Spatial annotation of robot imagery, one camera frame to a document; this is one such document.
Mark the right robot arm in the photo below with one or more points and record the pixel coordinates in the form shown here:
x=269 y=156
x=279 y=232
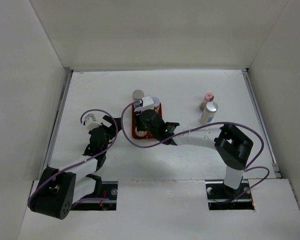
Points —
x=233 y=146

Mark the silver cap white bottle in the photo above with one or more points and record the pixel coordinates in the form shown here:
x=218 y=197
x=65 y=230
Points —
x=208 y=113

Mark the red rectangular tray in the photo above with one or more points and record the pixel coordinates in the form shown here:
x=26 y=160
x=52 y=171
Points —
x=133 y=125

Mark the right aluminium table rail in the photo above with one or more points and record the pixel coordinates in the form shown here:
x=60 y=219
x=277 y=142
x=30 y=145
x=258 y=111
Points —
x=267 y=145

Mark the tall blue label spice bottle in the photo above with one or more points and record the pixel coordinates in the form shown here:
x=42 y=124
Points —
x=137 y=95

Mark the pink cap bottle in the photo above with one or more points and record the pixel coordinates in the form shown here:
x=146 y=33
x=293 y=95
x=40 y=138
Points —
x=209 y=97

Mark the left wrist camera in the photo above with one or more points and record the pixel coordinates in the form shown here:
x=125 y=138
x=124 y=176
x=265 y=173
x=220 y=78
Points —
x=91 y=124

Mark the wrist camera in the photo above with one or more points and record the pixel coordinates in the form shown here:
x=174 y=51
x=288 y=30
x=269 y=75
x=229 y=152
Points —
x=91 y=124
x=147 y=103

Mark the cream yellow cap bottle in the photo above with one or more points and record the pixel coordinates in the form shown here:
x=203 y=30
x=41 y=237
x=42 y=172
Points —
x=141 y=134

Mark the left aluminium table rail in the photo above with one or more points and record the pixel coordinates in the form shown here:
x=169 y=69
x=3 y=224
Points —
x=57 y=120

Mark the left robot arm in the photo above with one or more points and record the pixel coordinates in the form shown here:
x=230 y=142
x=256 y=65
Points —
x=60 y=190

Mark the aluminium table rail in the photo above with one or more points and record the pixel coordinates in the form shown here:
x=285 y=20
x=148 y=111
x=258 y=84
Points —
x=57 y=120
x=267 y=145

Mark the small jar red label lid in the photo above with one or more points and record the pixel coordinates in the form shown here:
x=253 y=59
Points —
x=138 y=110

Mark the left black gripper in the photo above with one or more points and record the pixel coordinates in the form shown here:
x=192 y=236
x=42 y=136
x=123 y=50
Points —
x=111 y=121

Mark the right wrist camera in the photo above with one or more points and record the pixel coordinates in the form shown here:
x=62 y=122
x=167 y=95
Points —
x=147 y=103

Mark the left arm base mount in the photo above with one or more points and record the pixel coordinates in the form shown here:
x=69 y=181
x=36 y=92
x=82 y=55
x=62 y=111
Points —
x=93 y=194

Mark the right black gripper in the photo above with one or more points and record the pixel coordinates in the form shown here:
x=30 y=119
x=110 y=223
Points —
x=140 y=125

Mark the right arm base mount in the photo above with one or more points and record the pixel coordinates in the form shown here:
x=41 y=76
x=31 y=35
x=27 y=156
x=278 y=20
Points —
x=223 y=198

